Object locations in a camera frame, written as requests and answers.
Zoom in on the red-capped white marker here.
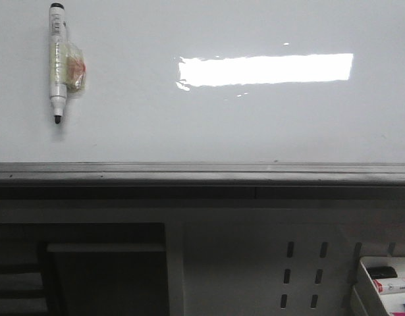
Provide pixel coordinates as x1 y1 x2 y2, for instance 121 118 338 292
373 277 405 295

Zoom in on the grey whiteboard ledge rail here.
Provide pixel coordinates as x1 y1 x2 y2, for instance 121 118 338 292
0 162 405 188

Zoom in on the white black-tipped whiteboard marker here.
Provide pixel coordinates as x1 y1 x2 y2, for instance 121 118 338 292
48 3 86 124

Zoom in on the black marker cap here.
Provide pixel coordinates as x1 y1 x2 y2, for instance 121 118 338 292
366 266 398 280

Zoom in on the white perforated stand panel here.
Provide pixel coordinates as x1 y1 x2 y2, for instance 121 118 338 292
165 207 405 315

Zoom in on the white wire marker tray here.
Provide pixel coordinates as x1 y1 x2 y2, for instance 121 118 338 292
349 255 405 316

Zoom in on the white whiteboard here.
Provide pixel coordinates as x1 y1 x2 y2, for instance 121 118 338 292
0 1 405 163

